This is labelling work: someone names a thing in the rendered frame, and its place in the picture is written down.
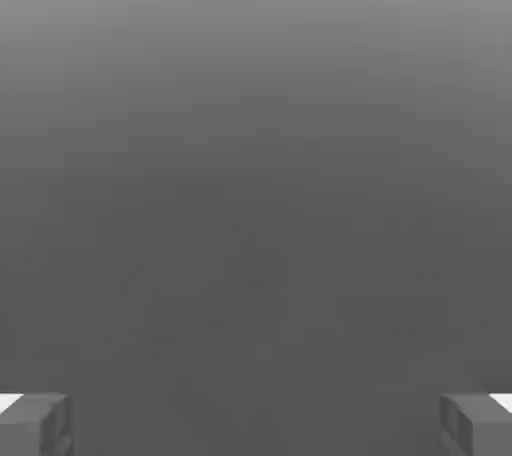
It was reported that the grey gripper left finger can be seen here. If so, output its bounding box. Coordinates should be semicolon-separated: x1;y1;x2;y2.
0;392;76;456

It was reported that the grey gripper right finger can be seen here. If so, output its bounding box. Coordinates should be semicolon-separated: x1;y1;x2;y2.
438;392;512;456

